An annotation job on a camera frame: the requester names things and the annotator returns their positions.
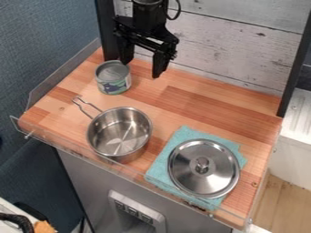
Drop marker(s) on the silver can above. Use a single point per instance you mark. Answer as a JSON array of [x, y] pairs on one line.
[[113, 77]]

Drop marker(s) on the silver pot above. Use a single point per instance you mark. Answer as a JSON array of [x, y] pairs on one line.
[[119, 133]]

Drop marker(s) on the teal cloth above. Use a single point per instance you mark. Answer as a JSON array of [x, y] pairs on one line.
[[178, 151]]

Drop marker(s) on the silver pot lid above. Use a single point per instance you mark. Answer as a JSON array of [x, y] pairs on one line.
[[203, 168]]

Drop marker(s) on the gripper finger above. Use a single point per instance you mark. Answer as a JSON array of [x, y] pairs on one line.
[[160, 63], [125, 50]]

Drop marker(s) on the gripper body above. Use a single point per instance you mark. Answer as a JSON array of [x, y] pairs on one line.
[[142, 32]]

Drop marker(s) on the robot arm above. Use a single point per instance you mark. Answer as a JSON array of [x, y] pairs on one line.
[[147, 12]]

